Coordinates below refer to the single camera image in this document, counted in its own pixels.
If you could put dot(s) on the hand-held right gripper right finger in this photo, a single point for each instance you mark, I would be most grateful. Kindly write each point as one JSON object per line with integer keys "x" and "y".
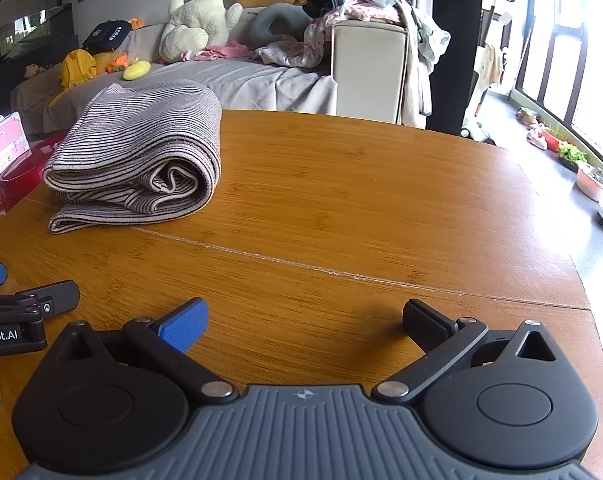
{"x": 424, "y": 325}

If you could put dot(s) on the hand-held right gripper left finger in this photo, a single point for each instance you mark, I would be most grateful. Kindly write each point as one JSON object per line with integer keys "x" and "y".
{"x": 185, "y": 327}

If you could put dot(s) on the grey striped knit garment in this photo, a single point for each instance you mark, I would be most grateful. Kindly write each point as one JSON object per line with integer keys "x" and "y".
{"x": 146, "y": 130}

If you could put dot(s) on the pile of clothes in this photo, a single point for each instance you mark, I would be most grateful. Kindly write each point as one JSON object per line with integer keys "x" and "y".
{"x": 381, "y": 5}

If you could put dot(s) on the red stool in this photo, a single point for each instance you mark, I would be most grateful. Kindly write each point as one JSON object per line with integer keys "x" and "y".
{"x": 26, "y": 170}

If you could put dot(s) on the pink case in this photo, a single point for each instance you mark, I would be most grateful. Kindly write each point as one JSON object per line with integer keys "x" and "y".
{"x": 3, "y": 147}

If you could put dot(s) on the small brown plush toy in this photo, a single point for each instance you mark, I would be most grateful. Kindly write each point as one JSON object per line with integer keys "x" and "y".
{"x": 33, "y": 70}

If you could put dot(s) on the white upright vacuum cleaner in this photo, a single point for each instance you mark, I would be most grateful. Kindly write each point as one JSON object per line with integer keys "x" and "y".
{"x": 481, "y": 115}

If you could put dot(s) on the small pink shoes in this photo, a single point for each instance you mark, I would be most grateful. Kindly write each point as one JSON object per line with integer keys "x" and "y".
{"x": 535, "y": 136}

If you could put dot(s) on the pink basin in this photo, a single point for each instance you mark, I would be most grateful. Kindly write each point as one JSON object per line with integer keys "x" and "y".
{"x": 594, "y": 185}

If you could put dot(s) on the red basin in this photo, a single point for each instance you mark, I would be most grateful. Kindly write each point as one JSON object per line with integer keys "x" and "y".
{"x": 551, "y": 139}

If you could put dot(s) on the green plant tray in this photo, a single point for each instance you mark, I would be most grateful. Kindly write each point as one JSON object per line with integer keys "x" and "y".
{"x": 572, "y": 155}

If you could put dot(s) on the brown pot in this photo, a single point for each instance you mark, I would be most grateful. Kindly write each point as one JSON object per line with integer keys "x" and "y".
{"x": 526, "y": 116}

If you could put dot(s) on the small yellow plush toy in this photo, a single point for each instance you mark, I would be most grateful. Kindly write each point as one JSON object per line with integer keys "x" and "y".
{"x": 137, "y": 70}

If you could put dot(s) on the orange plush toy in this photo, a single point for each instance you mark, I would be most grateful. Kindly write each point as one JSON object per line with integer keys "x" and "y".
{"x": 118, "y": 64}

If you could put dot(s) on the dark glass cabinet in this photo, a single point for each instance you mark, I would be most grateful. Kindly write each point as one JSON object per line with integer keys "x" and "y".
{"x": 41, "y": 30}

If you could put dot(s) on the grey sofa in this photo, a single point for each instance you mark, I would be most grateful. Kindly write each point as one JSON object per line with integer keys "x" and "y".
{"x": 261, "y": 85}

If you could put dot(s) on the black cap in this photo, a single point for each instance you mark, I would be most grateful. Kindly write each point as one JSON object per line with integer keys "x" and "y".
{"x": 106, "y": 35}

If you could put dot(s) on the beige hanging cloth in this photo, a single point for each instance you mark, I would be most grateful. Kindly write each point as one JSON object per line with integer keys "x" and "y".
{"x": 487, "y": 65}

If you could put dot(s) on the pink cloth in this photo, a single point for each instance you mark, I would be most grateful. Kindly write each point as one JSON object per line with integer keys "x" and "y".
{"x": 221, "y": 51}

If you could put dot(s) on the dark curtain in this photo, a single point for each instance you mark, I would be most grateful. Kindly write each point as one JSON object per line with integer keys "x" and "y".
{"x": 454, "y": 45}

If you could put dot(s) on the white plush duck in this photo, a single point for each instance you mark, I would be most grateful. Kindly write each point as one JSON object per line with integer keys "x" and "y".
{"x": 196, "y": 25}

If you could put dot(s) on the grey neck pillow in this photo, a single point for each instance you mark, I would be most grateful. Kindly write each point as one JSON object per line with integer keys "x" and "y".
{"x": 276, "y": 22}

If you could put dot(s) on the black framed window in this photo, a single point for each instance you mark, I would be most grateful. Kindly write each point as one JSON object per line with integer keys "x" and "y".
{"x": 556, "y": 35}

